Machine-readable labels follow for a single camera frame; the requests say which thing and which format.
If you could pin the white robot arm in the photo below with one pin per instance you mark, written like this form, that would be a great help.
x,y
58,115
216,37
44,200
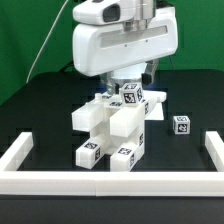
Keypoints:
x,y
123,40

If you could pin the white marker base plate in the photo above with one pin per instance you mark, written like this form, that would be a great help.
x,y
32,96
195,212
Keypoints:
x,y
157,113

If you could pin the white chair back piece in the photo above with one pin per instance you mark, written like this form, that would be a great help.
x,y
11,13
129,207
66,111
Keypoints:
x,y
94,112

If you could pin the white U-shaped frame fence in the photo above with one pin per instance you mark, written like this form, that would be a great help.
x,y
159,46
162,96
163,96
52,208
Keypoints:
x,y
13,181

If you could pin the white tagged cube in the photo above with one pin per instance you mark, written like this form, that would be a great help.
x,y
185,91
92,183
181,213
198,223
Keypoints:
x,y
131,94
181,124

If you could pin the white chair seat piece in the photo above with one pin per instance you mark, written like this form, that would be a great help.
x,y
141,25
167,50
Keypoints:
x,y
121,124

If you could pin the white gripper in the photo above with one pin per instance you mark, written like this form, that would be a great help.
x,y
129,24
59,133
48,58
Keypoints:
x,y
115,34

